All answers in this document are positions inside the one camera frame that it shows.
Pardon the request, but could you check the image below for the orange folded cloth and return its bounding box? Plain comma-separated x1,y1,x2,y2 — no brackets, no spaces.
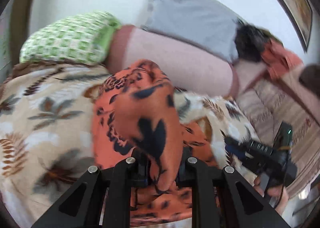
261,40,303,80

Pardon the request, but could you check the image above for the grey pillow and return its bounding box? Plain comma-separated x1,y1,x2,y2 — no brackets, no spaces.
142,0,239,63

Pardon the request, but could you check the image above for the person's right hand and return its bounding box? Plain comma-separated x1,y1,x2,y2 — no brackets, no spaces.
253,177,289,215

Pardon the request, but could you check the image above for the beige leaf print blanket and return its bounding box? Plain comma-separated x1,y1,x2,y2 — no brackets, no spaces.
1,63,257,227

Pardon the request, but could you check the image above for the green checkered pillow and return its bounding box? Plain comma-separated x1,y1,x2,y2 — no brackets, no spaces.
20,11,122,65

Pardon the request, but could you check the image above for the pink bolster pillow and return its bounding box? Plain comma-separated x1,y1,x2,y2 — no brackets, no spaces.
105,25,240,98

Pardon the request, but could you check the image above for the orange black floral garment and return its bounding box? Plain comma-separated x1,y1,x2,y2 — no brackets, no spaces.
92,60,217,226

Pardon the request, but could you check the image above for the striped beige bed sheet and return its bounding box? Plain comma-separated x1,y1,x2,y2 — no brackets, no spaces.
236,64,320,198

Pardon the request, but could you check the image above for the black cloth on pillow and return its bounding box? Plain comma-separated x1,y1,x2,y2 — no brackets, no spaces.
234,22,270,63

